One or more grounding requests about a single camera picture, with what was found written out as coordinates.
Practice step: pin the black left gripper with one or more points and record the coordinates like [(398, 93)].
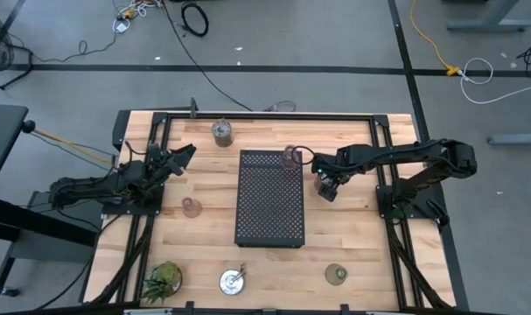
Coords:
[(160, 162)]

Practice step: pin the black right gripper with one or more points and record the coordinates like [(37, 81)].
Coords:
[(335, 164)]

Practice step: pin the pink glass candlestick holder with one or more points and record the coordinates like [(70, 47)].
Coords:
[(289, 161), (193, 210)]

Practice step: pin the metal tin candle with lid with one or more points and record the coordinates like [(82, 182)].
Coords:
[(222, 133), (232, 283)]

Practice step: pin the green glass candle holder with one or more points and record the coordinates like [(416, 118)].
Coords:
[(336, 275)]

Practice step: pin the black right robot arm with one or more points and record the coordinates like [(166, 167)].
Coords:
[(400, 153)]

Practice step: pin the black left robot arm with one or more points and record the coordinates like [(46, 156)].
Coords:
[(85, 190)]

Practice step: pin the black perforated metal shelf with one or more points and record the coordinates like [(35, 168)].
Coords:
[(269, 199)]

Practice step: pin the green artificial succulent plant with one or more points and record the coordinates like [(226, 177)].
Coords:
[(164, 275)]

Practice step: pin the white power adapter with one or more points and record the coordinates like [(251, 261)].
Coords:
[(122, 27)]

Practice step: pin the black round knob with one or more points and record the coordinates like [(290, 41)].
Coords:
[(28, 127)]

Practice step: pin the black desk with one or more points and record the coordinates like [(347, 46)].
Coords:
[(2, 140)]

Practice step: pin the black aluminium rig frame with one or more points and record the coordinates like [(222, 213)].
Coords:
[(269, 117)]

